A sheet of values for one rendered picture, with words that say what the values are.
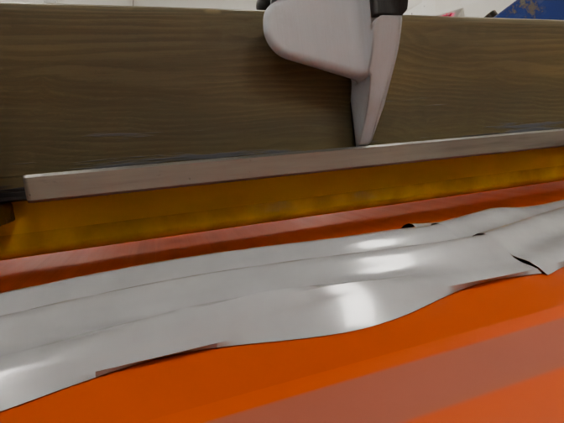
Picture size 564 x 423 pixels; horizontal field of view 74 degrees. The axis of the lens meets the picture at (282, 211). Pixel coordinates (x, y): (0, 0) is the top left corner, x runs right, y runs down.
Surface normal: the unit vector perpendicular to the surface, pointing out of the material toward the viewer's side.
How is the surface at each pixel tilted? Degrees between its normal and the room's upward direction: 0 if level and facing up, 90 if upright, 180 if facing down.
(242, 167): 90
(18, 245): 90
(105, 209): 90
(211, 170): 90
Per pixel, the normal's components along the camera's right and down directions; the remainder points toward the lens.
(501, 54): 0.31, 0.13
